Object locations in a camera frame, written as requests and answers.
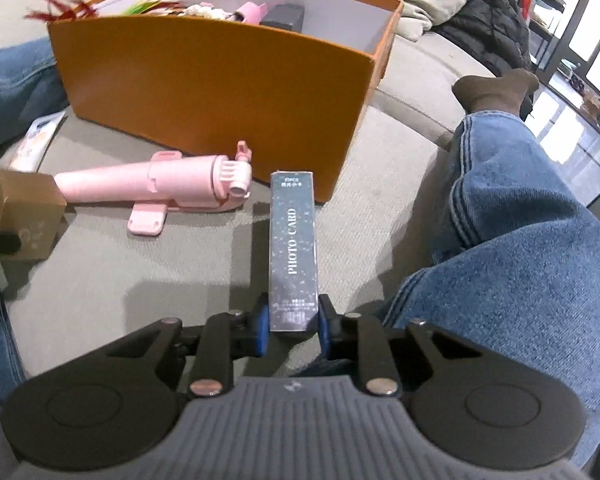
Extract colourful feather toy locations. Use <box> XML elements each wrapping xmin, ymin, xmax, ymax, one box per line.
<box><xmin>23</xmin><ymin>0</ymin><xmax>185</xmax><ymax>24</ymax></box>

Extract small brown cardboard box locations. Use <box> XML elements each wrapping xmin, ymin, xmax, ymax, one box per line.
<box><xmin>0</xmin><ymin>169</ymin><xmax>67</xmax><ymax>261</ymax></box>

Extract leg jeans brown sock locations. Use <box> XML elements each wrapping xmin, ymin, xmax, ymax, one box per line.
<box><xmin>0</xmin><ymin>37</ymin><xmax>69</xmax><ymax>411</ymax></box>
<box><xmin>377</xmin><ymin>68</ymin><xmax>600</xmax><ymax>466</ymax></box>

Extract black jacket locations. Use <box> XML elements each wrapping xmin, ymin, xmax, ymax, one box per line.
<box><xmin>432</xmin><ymin>0</ymin><xmax>532</xmax><ymax>76</ymax></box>

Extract left leg jeans brown sock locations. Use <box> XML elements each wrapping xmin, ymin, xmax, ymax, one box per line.
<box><xmin>0</xmin><ymin>37</ymin><xmax>69</xmax><ymax>411</ymax></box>

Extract orange cardboard box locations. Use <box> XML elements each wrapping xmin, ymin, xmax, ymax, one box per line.
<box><xmin>47</xmin><ymin>0</ymin><xmax>402</xmax><ymax>203</ymax></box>

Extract pink selfie stick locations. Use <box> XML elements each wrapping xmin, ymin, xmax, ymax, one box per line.
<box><xmin>54</xmin><ymin>141</ymin><xmax>252</xmax><ymax>236</ymax></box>

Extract dark photo card box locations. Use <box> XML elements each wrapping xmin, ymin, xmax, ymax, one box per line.
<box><xmin>268</xmin><ymin>171</ymin><xmax>318</xmax><ymax>333</ymax></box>

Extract right leg jeans brown sock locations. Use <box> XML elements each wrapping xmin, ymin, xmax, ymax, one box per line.
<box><xmin>377</xmin><ymin>68</ymin><xmax>600</xmax><ymax>466</ymax></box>

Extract dark box in bin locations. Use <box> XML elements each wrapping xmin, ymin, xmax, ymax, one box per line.
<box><xmin>260</xmin><ymin>3</ymin><xmax>304</xmax><ymax>34</ymax></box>

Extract white blue printed card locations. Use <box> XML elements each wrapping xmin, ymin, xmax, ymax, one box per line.
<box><xmin>8</xmin><ymin>110</ymin><xmax>67</xmax><ymax>172</ymax></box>

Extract white pink crochet bunny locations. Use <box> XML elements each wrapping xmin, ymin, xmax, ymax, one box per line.
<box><xmin>175</xmin><ymin>2</ymin><xmax>242</xmax><ymax>22</ymax></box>

